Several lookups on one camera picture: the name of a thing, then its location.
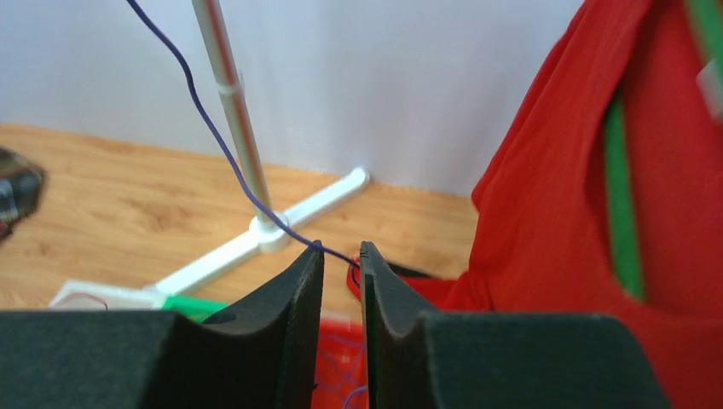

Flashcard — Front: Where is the metal clothes rack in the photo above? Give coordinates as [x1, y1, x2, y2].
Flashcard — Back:
[129, 1, 370, 295]

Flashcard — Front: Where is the plaid flannel shirt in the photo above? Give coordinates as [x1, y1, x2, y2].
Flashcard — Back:
[1, 147, 45, 240]

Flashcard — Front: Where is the green hanger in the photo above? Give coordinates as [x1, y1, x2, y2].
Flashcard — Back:
[603, 0, 722, 301]

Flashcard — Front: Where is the white plastic bin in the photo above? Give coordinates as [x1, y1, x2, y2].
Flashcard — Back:
[49, 279, 167, 310]

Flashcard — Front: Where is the red shirt on hanger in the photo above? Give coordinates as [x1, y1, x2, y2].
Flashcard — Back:
[400, 1, 722, 408]

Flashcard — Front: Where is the green plastic bin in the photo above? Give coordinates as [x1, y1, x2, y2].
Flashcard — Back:
[160, 296, 228, 322]

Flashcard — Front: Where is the red plastic bin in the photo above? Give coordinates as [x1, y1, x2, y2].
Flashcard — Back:
[311, 318, 368, 409]

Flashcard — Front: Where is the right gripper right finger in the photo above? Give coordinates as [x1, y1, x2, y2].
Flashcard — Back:
[360, 242, 670, 408]

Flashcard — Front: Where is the purple wire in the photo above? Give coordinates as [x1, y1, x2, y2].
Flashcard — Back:
[124, 0, 362, 289]

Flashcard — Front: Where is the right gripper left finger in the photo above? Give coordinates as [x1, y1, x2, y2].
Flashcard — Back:
[1, 247, 324, 408]

